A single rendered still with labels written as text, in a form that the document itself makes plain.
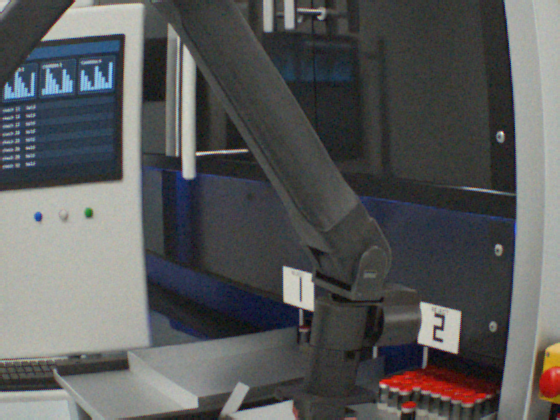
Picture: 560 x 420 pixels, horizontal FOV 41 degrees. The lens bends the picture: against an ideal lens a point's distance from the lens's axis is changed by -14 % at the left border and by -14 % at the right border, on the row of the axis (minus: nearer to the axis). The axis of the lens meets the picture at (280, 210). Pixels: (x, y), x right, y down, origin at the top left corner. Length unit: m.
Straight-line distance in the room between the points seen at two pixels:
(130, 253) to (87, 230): 0.11
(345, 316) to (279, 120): 0.22
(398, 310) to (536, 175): 0.23
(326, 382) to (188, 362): 0.58
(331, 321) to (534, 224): 0.27
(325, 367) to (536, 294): 0.28
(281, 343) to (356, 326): 0.66
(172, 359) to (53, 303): 0.37
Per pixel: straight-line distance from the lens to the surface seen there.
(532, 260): 0.98
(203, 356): 1.46
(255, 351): 1.51
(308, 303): 1.35
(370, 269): 0.86
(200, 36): 0.75
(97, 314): 1.73
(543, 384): 0.95
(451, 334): 1.10
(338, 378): 0.89
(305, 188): 0.82
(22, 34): 0.69
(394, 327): 0.92
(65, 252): 1.69
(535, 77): 0.95
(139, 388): 1.31
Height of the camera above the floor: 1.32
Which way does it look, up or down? 8 degrees down
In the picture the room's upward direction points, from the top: 1 degrees counter-clockwise
